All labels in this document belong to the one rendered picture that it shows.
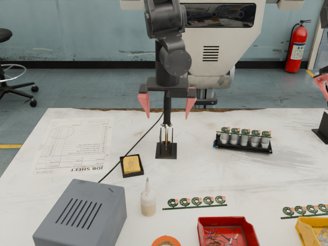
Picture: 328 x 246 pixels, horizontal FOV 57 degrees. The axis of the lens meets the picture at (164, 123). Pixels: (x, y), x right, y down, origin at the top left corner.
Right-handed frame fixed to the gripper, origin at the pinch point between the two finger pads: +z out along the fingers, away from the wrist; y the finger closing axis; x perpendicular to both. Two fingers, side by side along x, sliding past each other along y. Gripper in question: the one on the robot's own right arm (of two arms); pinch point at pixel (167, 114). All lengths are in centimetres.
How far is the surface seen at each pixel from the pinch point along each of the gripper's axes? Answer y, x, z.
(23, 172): -37.6, -8.1, 13.6
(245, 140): 22.1, 3.6, 9.7
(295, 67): 130, 252, 76
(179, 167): 3.5, -4.2, 13.6
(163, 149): -1.2, 3.0, 13.1
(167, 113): -0.1, 6.0, 2.9
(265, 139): 27.2, 2.9, 8.7
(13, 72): -180, 242, 83
